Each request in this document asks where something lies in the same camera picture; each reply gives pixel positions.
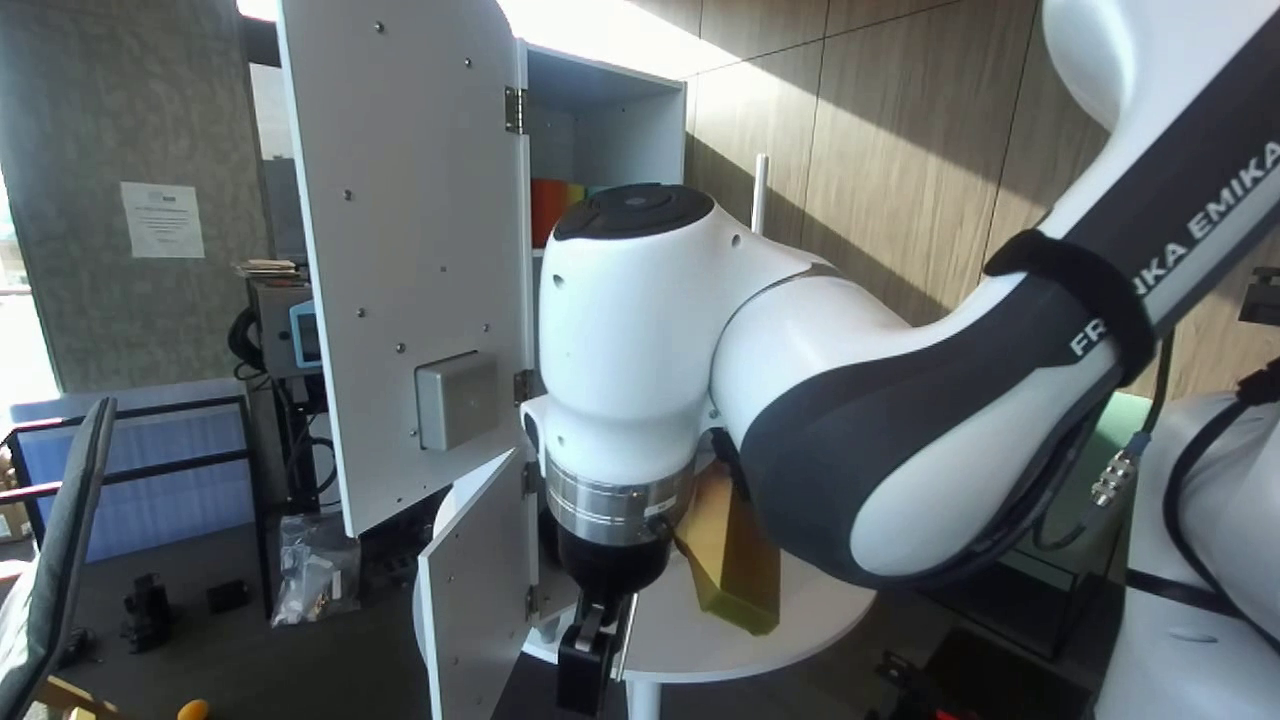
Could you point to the white table pedestal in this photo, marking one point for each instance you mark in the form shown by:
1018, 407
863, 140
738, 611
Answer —
641, 702

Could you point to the white plastic bag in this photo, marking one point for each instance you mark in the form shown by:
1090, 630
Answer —
309, 573

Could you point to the black equipment cart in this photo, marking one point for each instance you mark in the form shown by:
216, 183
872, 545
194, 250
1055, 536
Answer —
272, 455

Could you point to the white door with grey swoosh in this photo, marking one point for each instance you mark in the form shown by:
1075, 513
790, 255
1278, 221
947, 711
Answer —
472, 603

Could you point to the small black floor block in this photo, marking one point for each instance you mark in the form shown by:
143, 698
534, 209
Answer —
227, 598

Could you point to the black wall mounted box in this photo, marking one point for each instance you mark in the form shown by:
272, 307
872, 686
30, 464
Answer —
1260, 294

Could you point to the small orange object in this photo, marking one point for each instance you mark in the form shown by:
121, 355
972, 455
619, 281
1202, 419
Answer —
194, 711

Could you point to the tall white cabinet door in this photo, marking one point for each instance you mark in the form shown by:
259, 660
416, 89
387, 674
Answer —
403, 200

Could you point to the black cylindrical floor object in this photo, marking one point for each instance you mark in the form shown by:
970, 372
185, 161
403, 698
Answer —
146, 614

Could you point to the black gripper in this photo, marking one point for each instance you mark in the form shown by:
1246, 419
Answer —
605, 565

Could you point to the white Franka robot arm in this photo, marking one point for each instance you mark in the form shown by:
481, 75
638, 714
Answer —
641, 347

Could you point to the yellow-brown wrist mounted block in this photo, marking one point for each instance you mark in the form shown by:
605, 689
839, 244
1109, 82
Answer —
727, 560

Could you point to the black floor equipment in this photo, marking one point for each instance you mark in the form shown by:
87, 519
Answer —
987, 674

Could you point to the white paper sign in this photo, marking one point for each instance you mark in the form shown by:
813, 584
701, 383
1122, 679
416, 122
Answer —
163, 221

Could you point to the green padded bench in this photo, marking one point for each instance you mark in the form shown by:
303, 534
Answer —
1055, 545

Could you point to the grey machine with blue screen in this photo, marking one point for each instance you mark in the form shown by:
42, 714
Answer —
296, 332

